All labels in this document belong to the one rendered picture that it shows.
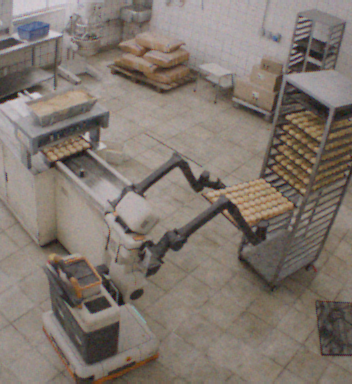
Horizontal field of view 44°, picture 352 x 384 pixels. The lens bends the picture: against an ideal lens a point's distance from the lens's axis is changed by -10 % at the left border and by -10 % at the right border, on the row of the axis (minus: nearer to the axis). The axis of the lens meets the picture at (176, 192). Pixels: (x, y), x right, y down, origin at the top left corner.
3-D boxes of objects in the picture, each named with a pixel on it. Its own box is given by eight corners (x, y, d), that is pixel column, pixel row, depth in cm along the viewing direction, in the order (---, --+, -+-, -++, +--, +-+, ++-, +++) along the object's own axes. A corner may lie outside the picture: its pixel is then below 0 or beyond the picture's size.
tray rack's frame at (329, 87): (270, 293, 388) (336, 108, 281) (233, 258, 419) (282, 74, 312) (316, 265, 422) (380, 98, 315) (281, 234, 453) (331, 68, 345)
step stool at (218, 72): (235, 98, 691) (240, 71, 663) (215, 104, 664) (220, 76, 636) (213, 86, 714) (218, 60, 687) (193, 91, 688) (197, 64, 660)
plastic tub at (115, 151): (95, 161, 515) (95, 149, 505) (99, 151, 532) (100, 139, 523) (121, 165, 515) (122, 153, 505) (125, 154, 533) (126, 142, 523)
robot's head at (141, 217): (131, 231, 254) (149, 210, 253) (111, 208, 267) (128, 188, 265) (146, 238, 265) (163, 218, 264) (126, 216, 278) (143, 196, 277)
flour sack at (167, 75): (164, 86, 664) (166, 77, 655) (141, 77, 680) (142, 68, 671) (192, 74, 714) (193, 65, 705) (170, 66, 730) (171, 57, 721)
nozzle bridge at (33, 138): (15, 156, 362) (13, 120, 341) (85, 129, 405) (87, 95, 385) (33, 176, 344) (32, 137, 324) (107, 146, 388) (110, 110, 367)
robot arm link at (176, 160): (177, 146, 295) (187, 155, 290) (180, 158, 306) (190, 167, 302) (119, 190, 285) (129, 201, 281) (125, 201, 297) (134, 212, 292)
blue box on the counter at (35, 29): (28, 39, 572) (28, 30, 563) (16, 35, 584) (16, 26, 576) (50, 33, 599) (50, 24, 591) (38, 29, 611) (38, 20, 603)
